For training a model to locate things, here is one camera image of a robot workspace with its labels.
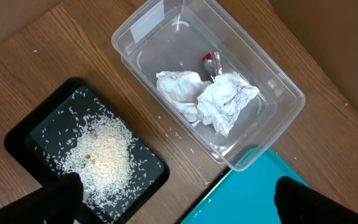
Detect white tissue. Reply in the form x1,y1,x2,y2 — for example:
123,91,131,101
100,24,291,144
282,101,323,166
156,71,212,126
197,73,260,137

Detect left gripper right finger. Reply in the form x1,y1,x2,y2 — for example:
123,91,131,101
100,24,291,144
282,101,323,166
274,176,358,224

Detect teal serving tray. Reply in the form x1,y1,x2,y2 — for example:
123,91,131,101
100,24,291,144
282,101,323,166
181,149,306,224

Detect red snack wrapper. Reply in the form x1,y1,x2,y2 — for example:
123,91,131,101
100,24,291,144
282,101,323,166
202,51,223,82

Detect pile of white rice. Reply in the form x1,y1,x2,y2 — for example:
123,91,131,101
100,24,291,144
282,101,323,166
34,88,164,223

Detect black rectangular tray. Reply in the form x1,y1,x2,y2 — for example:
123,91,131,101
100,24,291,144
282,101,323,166
4,78,170,223

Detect clear plastic storage bin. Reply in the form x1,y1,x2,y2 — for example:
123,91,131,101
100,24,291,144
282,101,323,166
111,0,305,171

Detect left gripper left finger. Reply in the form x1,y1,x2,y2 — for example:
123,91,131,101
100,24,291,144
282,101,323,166
0,173,83,223

